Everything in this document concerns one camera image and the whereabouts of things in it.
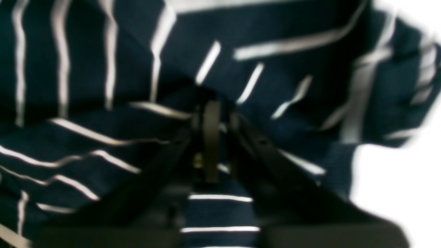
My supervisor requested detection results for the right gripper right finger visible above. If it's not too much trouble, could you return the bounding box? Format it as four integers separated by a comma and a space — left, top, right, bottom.
229, 112, 410, 248

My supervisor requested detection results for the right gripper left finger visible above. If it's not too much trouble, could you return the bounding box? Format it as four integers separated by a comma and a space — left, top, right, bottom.
33, 101, 222, 248

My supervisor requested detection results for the black white striped t-shirt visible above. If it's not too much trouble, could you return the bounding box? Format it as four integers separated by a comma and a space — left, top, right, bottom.
1, 0, 440, 248

